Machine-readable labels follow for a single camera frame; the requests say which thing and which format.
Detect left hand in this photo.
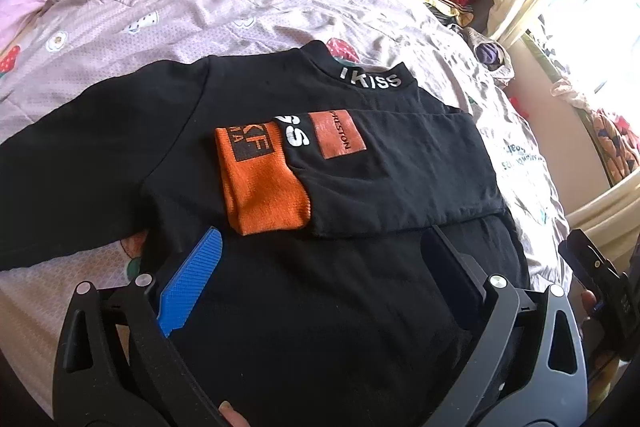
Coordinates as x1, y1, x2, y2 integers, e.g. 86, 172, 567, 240
218, 401, 250, 427

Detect lilac strawberry print quilt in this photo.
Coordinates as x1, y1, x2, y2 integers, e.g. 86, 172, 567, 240
1, 0, 570, 412

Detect right hand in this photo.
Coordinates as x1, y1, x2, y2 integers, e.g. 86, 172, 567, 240
580, 291, 598, 315

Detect clothes on window sill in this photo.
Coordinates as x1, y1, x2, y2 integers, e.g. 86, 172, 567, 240
551, 78, 639, 185

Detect black IKISS sweater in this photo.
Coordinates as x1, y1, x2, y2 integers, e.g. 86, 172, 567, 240
1, 41, 529, 426

